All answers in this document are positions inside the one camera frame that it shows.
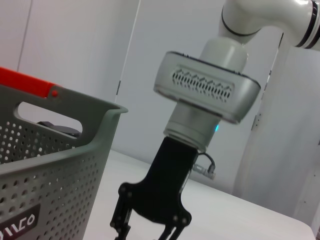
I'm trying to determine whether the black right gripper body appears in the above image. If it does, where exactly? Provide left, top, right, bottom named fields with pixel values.
left=118, top=136, right=200, bottom=226

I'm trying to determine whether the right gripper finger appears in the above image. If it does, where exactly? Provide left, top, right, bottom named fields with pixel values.
left=109, top=192, right=134, bottom=240
left=159, top=221, right=188, bottom=240

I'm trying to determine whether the glass teacup black sleeve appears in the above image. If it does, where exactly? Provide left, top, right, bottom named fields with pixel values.
left=36, top=120, right=81, bottom=139

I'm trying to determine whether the grey perforated storage basket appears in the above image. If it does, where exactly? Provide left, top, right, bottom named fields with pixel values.
left=0, top=83, right=130, bottom=240

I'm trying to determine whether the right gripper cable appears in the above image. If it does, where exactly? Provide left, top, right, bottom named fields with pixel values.
left=192, top=152, right=218, bottom=181

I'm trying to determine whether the red basket handle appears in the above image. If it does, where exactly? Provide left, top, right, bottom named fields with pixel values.
left=0, top=66, right=60, bottom=100

